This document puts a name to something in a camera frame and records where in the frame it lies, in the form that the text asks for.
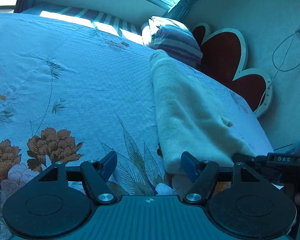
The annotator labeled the cream knit sweater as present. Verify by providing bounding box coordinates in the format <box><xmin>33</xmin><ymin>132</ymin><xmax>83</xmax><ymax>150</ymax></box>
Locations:
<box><xmin>148</xmin><ymin>49</ymin><xmax>257</xmax><ymax>196</ymax></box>

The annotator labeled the floral white bed sheet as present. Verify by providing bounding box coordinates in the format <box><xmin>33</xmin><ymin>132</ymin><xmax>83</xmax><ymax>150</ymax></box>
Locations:
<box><xmin>0</xmin><ymin>12</ymin><xmax>274</xmax><ymax>240</ymax></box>

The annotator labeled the red heart-shaped headboard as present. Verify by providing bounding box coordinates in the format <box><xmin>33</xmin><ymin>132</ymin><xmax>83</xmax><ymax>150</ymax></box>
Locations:
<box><xmin>192</xmin><ymin>22</ymin><xmax>273</xmax><ymax>118</ymax></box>

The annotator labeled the striped folded quilt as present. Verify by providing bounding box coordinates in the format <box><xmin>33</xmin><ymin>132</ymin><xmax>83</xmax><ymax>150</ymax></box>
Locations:
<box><xmin>141</xmin><ymin>16</ymin><xmax>203</xmax><ymax>68</ymax></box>

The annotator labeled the striped mattress sheet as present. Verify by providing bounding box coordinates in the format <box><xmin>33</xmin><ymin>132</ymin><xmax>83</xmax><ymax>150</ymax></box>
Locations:
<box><xmin>23</xmin><ymin>3</ymin><xmax>143</xmax><ymax>44</ymax></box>

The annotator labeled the black cable on wall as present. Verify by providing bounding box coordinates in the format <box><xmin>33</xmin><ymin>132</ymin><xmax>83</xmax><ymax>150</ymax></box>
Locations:
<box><xmin>273</xmin><ymin>143</ymin><xmax>294</xmax><ymax>151</ymax></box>

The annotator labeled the white charging cable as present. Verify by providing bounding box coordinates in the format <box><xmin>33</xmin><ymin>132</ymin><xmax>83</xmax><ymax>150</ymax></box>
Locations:
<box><xmin>256</xmin><ymin>33</ymin><xmax>297</xmax><ymax>116</ymax></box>

